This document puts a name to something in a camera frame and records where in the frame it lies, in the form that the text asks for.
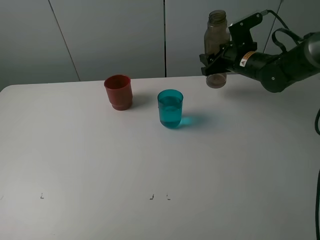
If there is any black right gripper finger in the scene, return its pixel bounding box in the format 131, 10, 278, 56
199, 51, 224, 66

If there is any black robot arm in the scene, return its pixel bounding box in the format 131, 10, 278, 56
199, 28, 320, 93

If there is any black cable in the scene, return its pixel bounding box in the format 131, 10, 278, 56
259, 9, 320, 240

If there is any red plastic cup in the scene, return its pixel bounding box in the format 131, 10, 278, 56
104, 74, 133, 111

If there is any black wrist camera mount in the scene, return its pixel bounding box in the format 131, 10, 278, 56
228, 12, 263, 49

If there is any smoky transparent water bottle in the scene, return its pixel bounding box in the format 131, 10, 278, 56
204, 10, 230, 89

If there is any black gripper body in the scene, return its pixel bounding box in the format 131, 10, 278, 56
217, 42, 263, 75

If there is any teal transparent plastic cup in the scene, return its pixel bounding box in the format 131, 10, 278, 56
157, 89, 184, 129

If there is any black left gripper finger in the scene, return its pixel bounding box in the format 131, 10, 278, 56
201, 59, 228, 76

